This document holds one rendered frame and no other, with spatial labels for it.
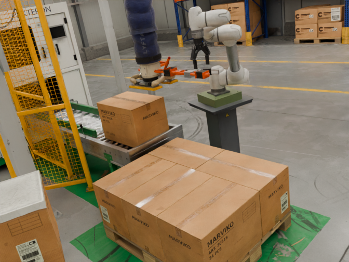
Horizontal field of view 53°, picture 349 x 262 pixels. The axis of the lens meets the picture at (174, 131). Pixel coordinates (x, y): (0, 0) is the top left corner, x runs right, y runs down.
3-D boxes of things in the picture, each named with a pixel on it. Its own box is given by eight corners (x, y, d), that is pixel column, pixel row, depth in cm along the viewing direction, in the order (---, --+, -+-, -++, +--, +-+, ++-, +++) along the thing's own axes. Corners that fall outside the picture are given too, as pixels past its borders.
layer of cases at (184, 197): (103, 223, 300) (91, 183, 286) (183, 172, 361) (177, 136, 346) (209, 291, 216) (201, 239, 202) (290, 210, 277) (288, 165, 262)
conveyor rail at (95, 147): (30, 130, 487) (26, 117, 480) (34, 128, 490) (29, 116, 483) (131, 171, 325) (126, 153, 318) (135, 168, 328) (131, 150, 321)
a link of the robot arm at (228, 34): (228, 75, 364) (250, 74, 358) (227, 88, 357) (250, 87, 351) (216, 21, 299) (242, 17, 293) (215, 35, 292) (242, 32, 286)
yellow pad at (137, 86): (129, 88, 313) (128, 82, 311) (137, 84, 319) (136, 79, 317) (153, 91, 289) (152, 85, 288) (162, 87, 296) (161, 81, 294)
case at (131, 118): (105, 138, 373) (96, 102, 358) (134, 125, 397) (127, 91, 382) (139, 149, 330) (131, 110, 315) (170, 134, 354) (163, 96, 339)
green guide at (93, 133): (29, 119, 483) (27, 113, 480) (36, 116, 489) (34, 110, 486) (89, 141, 371) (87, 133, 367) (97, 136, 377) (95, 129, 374)
